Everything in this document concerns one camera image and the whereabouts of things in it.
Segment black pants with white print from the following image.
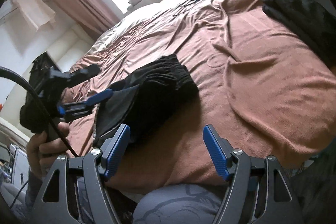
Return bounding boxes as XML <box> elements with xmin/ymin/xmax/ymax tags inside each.
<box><xmin>92</xmin><ymin>54</ymin><xmax>198</xmax><ymax>147</ymax></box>

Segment cream padded headboard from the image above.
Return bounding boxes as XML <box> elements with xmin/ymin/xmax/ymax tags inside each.
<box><xmin>22</xmin><ymin>30</ymin><xmax>95</xmax><ymax>83</ymax></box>

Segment cream hanging cloth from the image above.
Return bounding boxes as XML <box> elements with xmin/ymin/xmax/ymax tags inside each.
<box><xmin>12</xmin><ymin>0</ymin><xmax>57</xmax><ymax>33</ymax></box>

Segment cluttered bedside shelf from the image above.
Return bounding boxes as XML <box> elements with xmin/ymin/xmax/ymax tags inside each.
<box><xmin>0</xmin><ymin>119</ymin><xmax>30</xmax><ymax>188</ymax></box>

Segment person's leg in grey pants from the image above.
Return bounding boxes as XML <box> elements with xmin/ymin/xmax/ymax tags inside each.
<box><xmin>133</xmin><ymin>182</ymin><xmax>223</xmax><ymax>224</ymax></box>

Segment person's left hand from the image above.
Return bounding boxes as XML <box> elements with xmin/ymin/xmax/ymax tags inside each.
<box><xmin>26</xmin><ymin>123</ymin><xmax>69</xmax><ymax>180</ymax></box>

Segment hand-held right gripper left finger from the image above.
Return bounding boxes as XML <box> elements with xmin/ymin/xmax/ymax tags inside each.
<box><xmin>34</xmin><ymin>124</ymin><xmax>131</xmax><ymax>224</ymax></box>

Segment black cable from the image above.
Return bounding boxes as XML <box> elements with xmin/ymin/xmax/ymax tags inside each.
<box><xmin>0</xmin><ymin>66</ymin><xmax>79</xmax><ymax>159</ymax></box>

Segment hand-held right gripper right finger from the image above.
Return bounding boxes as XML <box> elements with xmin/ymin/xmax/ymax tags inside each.
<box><xmin>203</xmin><ymin>124</ymin><xmax>305</xmax><ymax>224</ymax></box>

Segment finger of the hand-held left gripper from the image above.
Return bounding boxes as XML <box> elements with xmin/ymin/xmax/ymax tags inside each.
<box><xmin>59</xmin><ymin>89</ymin><xmax>114</xmax><ymax>119</ymax></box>
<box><xmin>63</xmin><ymin>65</ymin><xmax>101</xmax><ymax>86</ymax></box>

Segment black pants pile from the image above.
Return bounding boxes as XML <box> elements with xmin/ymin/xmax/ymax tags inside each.
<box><xmin>262</xmin><ymin>0</ymin><xmax>336</xmax><ymax>67</ymax></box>

